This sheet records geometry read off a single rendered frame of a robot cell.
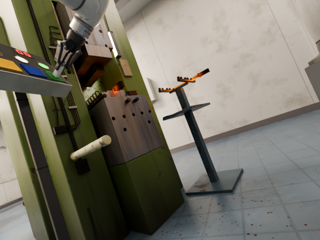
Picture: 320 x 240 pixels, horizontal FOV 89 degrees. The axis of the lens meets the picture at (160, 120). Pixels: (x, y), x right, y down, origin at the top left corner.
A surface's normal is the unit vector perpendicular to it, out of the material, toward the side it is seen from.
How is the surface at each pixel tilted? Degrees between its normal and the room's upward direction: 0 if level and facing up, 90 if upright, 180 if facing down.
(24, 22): 90
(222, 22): 90
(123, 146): 90
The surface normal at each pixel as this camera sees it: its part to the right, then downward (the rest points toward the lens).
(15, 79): 0.75, 0.63
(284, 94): -0.41, 0.07
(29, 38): 0.67, -0.31
